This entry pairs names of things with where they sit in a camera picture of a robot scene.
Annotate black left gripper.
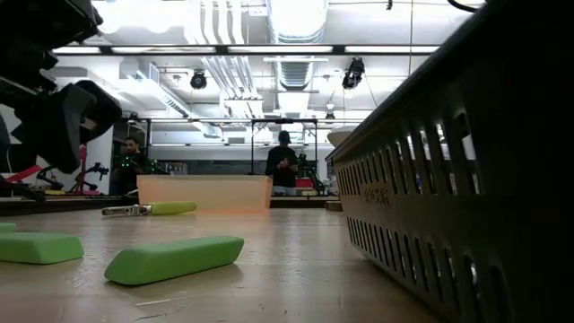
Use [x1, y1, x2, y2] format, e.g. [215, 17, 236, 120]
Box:
[0, 78, 123, 175]

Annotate green-handled pliers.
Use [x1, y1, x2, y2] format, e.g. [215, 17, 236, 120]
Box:
[101, 201, 197, 217]

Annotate red stand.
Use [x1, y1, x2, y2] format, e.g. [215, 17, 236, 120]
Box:
[71, 144, 100, 197]

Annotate person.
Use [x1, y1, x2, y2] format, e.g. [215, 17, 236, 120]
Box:
[111, 136, 152, 197]
[264, 129, 300, 197]

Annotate black ceiling spotlight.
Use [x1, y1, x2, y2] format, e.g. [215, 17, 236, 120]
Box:
[189, 69, 208, 91]
[341, 57, 366, 91]

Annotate black slotted plastic basket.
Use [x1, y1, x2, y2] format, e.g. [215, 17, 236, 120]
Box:
[326, 0, 574, 323]

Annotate black aluminium table frame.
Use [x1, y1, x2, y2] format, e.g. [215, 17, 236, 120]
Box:
[0, 43, 443, 217]

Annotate black background rig frame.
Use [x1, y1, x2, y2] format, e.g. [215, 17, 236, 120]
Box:
[120, 117, 365, 177]

